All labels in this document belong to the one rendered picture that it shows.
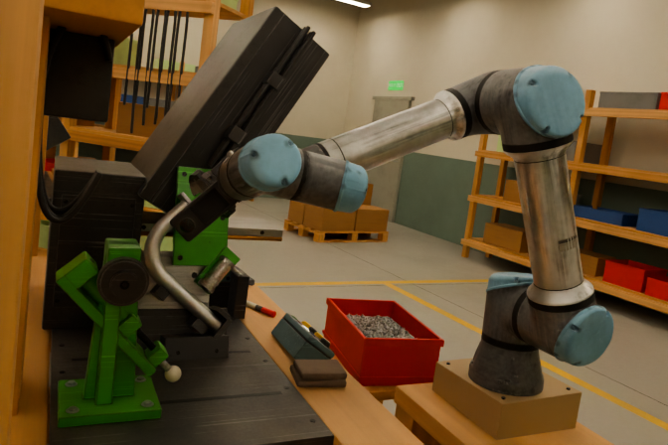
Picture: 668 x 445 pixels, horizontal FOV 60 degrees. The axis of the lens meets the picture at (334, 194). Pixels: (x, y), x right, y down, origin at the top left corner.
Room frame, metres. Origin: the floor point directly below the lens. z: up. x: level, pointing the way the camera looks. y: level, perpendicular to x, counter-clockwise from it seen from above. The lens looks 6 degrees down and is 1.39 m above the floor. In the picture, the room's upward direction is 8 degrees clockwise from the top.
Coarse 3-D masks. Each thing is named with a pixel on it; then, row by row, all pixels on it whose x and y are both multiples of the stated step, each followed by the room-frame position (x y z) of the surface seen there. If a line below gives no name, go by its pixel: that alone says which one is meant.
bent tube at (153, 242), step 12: (180, 204) 1.18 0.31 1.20; (168, 216) 1.16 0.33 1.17; (156, 228) 1.15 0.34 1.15; (168, 228) 1.16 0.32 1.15; (156, 240) 1.14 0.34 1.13; (144, 252) 1.14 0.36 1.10; (156, 252) 1.14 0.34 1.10; (156, 264) 1.13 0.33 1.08; (156, 276) 1.13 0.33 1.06; (168, 276) 1.14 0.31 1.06; (168, 288) 1.13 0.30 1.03; (180, 288) 1.14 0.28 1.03; (180, 300) 1.14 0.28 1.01; (192, 300) 1.15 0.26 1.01; (192, 312) 1.15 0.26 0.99; (204, 312) 1.15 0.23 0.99; (216, 324) 1.16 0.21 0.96
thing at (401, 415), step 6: (396, 408) 1.24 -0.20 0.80; (396, 414) 1.23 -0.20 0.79; (402, 414) 1.21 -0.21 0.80; (408, 414) 1.20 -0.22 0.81; (402, 420) 1.21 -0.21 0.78; (408, 420) 1.19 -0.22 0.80; (414, 420) 1.18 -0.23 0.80; (408, 426) 1.19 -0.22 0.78; (414, 426) 1.18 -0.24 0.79; (420, 426) 1.19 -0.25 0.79; (414, 432) 1.18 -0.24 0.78; (420, 432) 1.19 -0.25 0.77; (426, 432) 1.20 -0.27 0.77; (420, 438) 1.19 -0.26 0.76; (426, 438) 1.20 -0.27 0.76; (432, 438) 1.20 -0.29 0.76; (426, 444) 1.19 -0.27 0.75; (432, 444) 1.21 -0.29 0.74; (438, 444) 1.23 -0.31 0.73
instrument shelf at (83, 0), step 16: (48, 0) 0.78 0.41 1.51; (64, 0) 0.79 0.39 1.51; (80, 0) 0.80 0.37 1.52; (96, 0) 0.81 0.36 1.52; (112, 0) 0.82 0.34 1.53; (128, 0) 0.83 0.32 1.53; (144, 0) 0.84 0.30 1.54; (64, 16) 0.84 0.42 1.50; (80, 16) 0.82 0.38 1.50; (96, 16) 0.81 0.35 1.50; (112, 16) 0.82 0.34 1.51; (128, 16) 0.83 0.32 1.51; (80, 32) 1.02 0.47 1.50; (96, 32) 0.98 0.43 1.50; (112, 32) 0.95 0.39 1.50; (128, 32) 0.93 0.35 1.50
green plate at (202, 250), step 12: (180, 168) 1.23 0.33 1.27; (192, 168) 1.24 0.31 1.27; (180, 180) 1.22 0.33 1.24; (180, 192) 1.22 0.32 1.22; (216, 228) 1.23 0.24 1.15; (228, 228) 1.25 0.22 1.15; (180, 240) 1.19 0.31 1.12; (192, 240) 1.21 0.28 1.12; (204, 240) 1.22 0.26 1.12; (216, 240) 1.23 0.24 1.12; (180, 252) 1.19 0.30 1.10; (192, 252) 1.20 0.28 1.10; (204, 252) 1.21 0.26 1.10; (216, 252) 1.22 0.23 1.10; (180, 264) 1.18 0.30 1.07; (192, 264) 1.19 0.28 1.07; (204, 264) 1.21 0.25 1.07
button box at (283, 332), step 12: (288, 324) 1.28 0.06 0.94; (300, 324) 1.26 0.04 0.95; (276, 336) 1.27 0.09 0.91; (288, 336) 1.24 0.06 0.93; (300, 336) 1.21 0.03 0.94; (312, 336) 1.19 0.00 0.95; (288, 348) 1.21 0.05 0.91; (300, 348) 1.18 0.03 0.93; (312, 348) 1.19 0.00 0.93; (324, 348) 1.20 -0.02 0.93
